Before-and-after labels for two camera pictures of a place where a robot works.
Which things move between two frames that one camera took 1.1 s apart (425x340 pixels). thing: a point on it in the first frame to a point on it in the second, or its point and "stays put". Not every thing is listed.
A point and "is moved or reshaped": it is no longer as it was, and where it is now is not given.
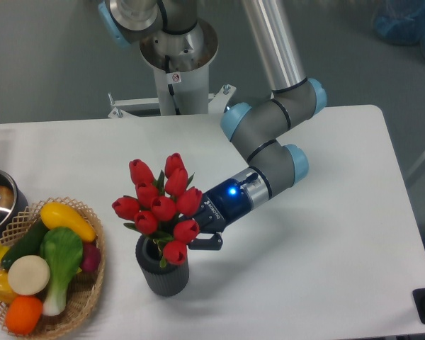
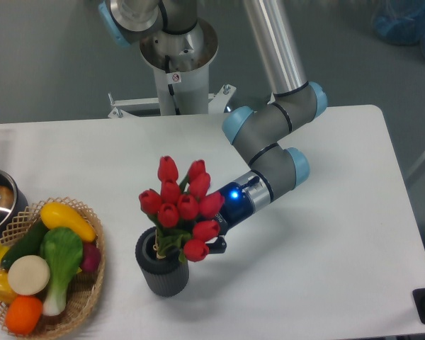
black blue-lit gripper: x=219 y=206 to x=238 y=205
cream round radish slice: x=28 y=275 stays put
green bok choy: x=61 y=251 stays put
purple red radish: x=91 y=258 stays put
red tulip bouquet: x=161 y=206 is moved or reshaped
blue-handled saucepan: x=6 y=198 stays put
